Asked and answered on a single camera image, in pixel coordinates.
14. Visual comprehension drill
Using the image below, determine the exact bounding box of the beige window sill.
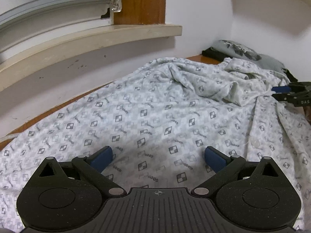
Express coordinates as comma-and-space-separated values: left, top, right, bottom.
0, 24, 183, 93

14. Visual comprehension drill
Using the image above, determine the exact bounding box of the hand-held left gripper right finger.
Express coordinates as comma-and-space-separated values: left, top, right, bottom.
191, 146, 278, 197

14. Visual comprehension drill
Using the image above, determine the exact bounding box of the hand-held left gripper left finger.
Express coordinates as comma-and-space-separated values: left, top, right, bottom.
38, 146, 127, 197

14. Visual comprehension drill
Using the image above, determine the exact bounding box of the grey printed t-shirt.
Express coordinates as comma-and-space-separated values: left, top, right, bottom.
211, 39, 287, 72

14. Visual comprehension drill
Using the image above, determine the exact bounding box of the white checker print shirt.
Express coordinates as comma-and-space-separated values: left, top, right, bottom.
0, 57, 311, 233

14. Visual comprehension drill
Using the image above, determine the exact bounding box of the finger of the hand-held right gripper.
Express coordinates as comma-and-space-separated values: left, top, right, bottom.
272, 93, 295, 103
272, 84, 297, 93

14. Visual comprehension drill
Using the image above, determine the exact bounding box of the wooden window frame post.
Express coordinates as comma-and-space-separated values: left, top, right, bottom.
113, 0, 168, 26

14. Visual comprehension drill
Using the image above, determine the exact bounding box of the grey window blind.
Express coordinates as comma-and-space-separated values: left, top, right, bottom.
0, 0, 114, 54

